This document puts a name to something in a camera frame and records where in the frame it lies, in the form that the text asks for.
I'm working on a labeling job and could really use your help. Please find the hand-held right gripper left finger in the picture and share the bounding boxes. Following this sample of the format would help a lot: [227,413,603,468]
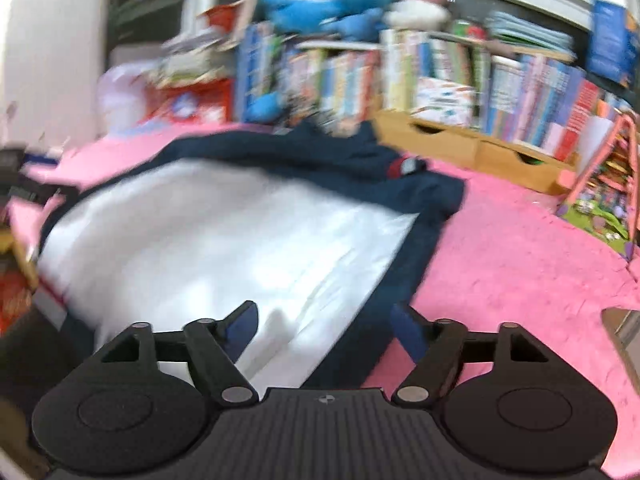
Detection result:
[102,301,260,407]

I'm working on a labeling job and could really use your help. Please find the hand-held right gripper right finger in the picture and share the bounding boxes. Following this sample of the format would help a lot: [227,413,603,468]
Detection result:
[390,304,551,407]

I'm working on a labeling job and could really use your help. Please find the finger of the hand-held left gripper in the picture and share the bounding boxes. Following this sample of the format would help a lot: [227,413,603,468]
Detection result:
[17,180,65,202]

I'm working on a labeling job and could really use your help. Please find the navy and white jacket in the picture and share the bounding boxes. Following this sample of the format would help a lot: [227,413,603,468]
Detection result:
[37,120,468,391]

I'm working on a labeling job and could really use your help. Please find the red printed packet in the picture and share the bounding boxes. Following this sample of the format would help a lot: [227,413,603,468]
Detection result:
[0,270,33,333]

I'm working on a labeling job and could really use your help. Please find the pink bunny print blanket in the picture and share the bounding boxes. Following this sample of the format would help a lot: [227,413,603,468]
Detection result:
[10,122,640,478]

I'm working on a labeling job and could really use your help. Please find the white paper sheets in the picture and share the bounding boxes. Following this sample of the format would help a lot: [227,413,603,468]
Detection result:
[97,62,151,133]

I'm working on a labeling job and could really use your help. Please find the red plastic crate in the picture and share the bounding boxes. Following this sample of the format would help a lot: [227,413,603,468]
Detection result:
[145,80,236,126]

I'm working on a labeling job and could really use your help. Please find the wooden drawer organizer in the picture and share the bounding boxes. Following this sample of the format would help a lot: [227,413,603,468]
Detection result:
[372,107,578,193]

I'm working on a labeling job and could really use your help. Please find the stack of papers and workbooks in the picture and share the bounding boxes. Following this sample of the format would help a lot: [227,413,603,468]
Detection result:
[150,27,236,86]

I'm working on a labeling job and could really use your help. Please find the white framed window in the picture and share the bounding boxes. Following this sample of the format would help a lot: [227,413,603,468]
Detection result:
[105,0,201,61]

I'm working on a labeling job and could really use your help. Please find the blue plush ball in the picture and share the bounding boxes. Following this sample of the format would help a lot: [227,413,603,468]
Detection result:
[247,92,281,123]

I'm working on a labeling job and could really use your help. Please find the miniature bicycle model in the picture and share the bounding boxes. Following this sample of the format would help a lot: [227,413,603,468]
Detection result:
[290,105,351,133]

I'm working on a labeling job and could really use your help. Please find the white pencil print box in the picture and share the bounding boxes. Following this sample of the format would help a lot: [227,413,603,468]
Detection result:
[412,77,476,128]

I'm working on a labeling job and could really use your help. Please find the pink toy house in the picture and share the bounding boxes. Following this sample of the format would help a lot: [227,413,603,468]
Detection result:
[555,110,640,261]

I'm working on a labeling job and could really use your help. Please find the row of tall blue books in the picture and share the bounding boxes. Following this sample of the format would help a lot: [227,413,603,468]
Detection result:
[235,22,278,123]

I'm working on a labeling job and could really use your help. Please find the red mesh basket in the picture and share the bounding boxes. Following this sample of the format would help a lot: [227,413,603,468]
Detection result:
[205,2,251,36]

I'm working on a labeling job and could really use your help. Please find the row of colourful books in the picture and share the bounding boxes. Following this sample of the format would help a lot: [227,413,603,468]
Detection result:
[277,45,381,126]

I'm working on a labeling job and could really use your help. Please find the row of blue red books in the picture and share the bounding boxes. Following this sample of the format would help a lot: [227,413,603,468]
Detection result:
[487,52,621,161]

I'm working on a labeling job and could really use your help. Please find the row of green spine books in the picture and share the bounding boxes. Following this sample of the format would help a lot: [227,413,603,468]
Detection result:
[380,25,493,126]

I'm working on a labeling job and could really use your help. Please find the small blue plush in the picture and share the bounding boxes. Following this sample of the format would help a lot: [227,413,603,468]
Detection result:
[330,7,388,43]

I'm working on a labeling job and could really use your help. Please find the blue whale plush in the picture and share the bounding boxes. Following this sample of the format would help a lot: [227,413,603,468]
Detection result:
[260,0,346,36]

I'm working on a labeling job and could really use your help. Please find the stack of light blue folders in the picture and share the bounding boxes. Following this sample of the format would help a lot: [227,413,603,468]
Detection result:
[485,10,576,61]

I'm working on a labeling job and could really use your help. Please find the blue card box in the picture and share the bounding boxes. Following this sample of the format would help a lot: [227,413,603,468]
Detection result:
[585,0,636,88]

